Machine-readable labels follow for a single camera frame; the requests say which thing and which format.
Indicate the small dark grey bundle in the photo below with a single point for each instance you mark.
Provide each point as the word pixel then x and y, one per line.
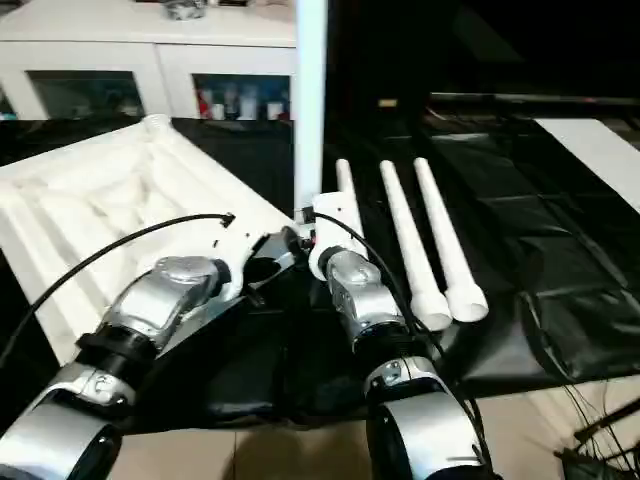
pixel 185 8

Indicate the black plastic mat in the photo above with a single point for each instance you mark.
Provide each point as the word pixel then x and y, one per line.
pixel 560 280

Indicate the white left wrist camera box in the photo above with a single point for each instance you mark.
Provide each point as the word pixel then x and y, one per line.
pixel 255 260

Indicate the white plastic table top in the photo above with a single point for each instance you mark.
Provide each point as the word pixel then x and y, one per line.
pixel 120 210

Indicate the white flat board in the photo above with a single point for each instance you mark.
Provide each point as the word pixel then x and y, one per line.
pixel 600 150

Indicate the white capped bottle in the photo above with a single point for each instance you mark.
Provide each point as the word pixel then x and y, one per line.
pixel 272 106

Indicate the white plastic table leg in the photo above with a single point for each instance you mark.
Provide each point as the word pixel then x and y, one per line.
pixel 311 100
pixel 346 175
pixel 445 240
pixel 410 240

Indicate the white cabinet with glass doors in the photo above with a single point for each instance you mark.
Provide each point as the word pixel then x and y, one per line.
pixel 100 40

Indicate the tall clear bottle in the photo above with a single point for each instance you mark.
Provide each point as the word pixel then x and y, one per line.
pixel 232 100

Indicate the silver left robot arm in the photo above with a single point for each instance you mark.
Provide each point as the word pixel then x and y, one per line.
pixel 120 340

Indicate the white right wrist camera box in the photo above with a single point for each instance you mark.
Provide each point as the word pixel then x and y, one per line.
pixel 335 230

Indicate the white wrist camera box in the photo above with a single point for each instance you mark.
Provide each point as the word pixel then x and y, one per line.
pixel 335 230
pixel 255 260

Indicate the small yellow tag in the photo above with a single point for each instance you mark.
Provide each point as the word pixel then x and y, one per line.
pixel 388 102

